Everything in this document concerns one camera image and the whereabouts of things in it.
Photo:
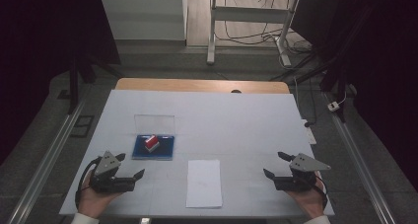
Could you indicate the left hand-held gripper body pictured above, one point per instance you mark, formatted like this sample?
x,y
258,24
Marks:
x,y
106,164

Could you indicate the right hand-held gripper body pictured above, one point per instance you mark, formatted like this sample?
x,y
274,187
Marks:
x,y
304,164

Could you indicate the red and white stamp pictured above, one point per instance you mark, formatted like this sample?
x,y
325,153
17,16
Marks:
x,y
152,143

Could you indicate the blue ink pad box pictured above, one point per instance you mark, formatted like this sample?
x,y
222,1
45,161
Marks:
x,y
164,150

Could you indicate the white paper sheet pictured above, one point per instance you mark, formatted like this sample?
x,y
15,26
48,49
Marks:
x,y
203,184

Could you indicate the person's right hand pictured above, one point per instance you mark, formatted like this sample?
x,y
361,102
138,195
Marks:
x,y
310,202

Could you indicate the person's left hand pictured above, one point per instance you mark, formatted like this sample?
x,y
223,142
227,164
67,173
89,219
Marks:
x,y
90,201

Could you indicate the white power plug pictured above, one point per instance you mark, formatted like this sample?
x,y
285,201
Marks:
x,y
333,106

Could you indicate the small dark knob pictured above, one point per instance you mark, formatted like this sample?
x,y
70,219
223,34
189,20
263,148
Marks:
x,y
236,91

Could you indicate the black metal stand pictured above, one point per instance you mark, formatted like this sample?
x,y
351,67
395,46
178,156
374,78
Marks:
x,y
75,82
338,69

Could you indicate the wooden table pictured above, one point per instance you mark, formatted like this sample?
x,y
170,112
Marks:
x,y
197,85

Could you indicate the black curtain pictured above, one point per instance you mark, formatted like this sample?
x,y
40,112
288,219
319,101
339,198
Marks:
x,y
387,53
39,36

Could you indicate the white cabinet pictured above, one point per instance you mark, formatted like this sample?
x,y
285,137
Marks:
x,y
144,16

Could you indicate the black floor frame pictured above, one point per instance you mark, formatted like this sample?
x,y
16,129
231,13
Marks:
x,y
82,127

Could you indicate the aluminium floor rail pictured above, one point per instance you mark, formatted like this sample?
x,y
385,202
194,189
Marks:
x,y
49,158
358,158

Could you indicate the white desk frame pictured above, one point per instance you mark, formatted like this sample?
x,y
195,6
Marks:
x,y
249,15

